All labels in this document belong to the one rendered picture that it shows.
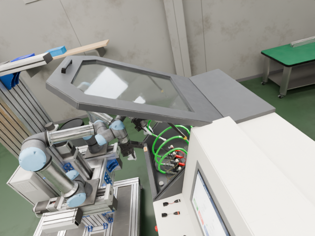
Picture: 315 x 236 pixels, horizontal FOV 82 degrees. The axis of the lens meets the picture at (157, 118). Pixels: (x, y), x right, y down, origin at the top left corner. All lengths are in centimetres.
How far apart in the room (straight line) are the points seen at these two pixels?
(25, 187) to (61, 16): 305
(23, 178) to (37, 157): 73
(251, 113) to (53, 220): 162
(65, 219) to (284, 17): 466
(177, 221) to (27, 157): 94
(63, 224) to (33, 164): 70
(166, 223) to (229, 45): 366
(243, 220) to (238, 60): 399
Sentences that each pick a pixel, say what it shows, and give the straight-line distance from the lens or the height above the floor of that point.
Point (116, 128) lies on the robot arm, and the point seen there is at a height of 155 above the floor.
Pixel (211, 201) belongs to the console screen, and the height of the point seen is 140.
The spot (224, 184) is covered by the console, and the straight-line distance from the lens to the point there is 77.
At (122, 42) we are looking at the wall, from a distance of 393.
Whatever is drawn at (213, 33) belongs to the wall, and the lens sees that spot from 410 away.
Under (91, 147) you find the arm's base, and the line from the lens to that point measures 188.
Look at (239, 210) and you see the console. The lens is 73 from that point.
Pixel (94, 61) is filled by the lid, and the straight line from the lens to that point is 143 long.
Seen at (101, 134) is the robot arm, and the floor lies 155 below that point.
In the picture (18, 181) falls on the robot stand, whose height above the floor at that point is 123.
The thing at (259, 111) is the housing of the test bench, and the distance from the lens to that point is 119.
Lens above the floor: 220
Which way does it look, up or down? 35 degrees down
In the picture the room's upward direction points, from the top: 16 degrees counter-clockwise
